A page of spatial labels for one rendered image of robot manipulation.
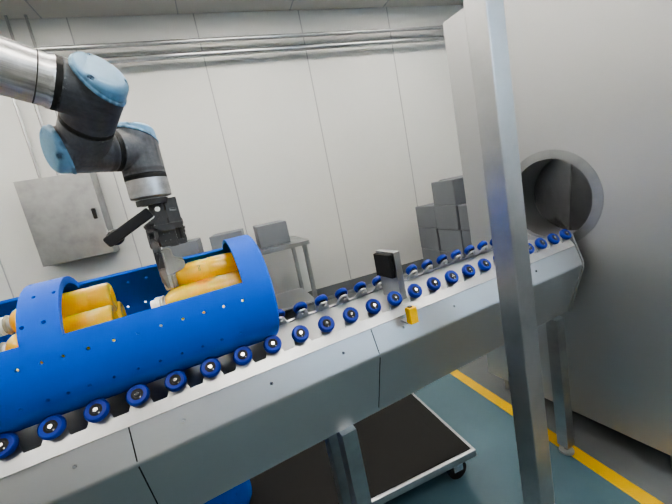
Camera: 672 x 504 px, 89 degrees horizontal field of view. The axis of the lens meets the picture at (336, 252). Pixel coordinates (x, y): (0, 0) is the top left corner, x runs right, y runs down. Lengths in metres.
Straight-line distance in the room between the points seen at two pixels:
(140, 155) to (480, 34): 0.80
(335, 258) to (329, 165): 1.17
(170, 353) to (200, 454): 0.25
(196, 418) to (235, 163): 3.51
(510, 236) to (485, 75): 0.38
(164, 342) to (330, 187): 3.71
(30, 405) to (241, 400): 0.39
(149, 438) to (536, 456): 0.97
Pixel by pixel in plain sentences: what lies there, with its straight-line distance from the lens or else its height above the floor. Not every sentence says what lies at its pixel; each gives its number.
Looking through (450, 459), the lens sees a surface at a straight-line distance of 1.71.
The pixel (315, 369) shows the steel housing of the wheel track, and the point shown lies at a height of 0.87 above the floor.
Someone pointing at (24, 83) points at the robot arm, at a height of 1.55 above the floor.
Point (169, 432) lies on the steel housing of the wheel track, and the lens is 0.90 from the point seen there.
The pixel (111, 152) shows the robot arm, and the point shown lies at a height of 1.47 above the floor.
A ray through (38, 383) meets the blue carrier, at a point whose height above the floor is 1.07.
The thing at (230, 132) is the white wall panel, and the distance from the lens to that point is 4.23.
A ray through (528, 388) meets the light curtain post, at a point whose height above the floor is 0.70.
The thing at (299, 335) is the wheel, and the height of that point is 0.96.
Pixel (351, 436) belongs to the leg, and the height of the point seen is 0.61.
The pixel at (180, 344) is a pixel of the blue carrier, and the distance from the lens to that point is 0.82.
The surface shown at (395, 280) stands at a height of 0.99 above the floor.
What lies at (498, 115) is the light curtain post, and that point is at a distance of 0.91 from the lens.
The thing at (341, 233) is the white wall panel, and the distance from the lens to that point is 4.39.
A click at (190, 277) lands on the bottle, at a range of 0.90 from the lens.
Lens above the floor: 1.30
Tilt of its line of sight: 10 degrees down
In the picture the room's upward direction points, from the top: 11 degrees counter-clockwise
